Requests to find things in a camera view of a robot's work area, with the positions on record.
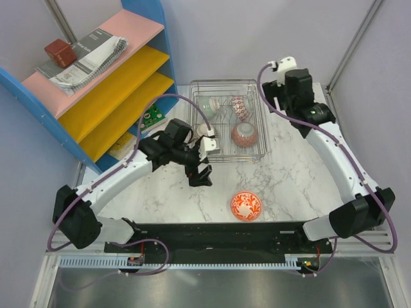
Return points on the spiral bound setup guide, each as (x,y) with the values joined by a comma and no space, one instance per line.
(95,53)

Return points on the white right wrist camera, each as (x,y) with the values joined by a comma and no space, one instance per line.
(281,67)

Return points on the white slotted cable duct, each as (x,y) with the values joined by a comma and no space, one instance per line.
(126,263)

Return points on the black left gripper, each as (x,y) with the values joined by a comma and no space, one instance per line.
(202,178)

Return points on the black white floral bowl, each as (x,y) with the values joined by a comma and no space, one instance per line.
(244,134)

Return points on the orange white floral bowl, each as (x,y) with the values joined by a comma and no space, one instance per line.
(246,206)

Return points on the aluminium frame rail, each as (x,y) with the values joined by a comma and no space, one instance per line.
(365,24)

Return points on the pale green ceramic bowl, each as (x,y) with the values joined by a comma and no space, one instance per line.
(210,106)

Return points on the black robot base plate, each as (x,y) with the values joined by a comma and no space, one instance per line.
(231,242)

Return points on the metal wire dish rack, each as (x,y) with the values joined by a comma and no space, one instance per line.
(225,92)

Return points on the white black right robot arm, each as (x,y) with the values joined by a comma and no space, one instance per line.
(365,204)

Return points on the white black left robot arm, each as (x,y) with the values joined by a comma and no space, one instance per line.
(76,211)

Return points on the red brown cube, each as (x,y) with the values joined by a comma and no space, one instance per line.
(61,53)

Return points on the gold lattice pattern bowl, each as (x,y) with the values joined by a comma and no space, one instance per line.
(202,130)

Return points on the blue pink yellow shelf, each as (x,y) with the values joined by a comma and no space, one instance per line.
(90,121)

